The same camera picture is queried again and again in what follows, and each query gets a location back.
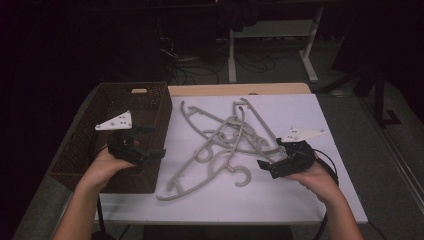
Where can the person's right hand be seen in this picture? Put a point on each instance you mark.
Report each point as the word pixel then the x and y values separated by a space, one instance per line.
pixel 316 183

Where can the dark hanging cloth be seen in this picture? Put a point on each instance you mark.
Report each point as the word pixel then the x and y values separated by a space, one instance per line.
pixel 238 15

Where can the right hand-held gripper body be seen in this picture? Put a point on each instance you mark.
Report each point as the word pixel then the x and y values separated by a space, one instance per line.
pixel 295 158

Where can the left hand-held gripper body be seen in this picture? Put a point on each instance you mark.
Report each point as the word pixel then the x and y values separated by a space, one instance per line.
pixel 125 146

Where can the white metal desk frame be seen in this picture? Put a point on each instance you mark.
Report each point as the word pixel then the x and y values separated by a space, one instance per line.
pixel 273 30

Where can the dark metal stand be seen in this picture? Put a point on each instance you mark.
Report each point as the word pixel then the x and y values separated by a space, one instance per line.
pixel 380 100

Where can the brown wicker basket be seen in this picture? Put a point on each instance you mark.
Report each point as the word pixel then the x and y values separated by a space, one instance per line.
pixel 83 150

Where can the person's left hand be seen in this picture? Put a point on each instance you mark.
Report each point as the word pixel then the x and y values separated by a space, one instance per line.
pixel 103 166

